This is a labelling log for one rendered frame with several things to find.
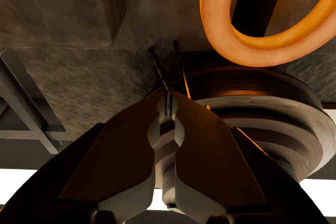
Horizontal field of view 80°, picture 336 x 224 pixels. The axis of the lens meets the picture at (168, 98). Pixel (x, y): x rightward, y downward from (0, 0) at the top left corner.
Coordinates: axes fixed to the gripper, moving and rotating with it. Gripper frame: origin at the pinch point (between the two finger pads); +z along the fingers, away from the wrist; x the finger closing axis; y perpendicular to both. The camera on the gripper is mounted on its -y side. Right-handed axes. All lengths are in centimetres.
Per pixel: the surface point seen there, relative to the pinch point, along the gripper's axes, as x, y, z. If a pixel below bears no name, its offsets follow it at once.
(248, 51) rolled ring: 10.4, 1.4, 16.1
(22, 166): -527, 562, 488
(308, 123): 24.4, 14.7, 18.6
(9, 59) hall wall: -642, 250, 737
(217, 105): 7.7, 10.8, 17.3
